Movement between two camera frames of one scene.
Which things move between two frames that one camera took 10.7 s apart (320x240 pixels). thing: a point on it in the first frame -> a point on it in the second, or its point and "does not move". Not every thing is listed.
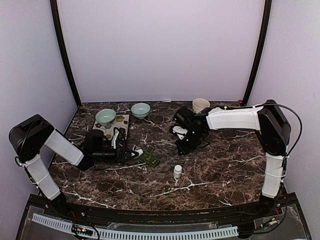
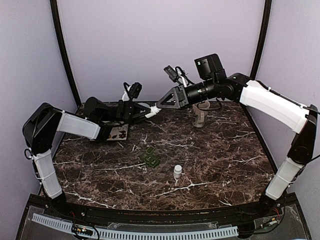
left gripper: [121, 154] -> [127, 110]
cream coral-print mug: [199, 104] does not move
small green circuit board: [82, 231] does not move
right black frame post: [264, 36] does not move
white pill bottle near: [177, 171] does not move
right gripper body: [191, 143] -> [182, 95]
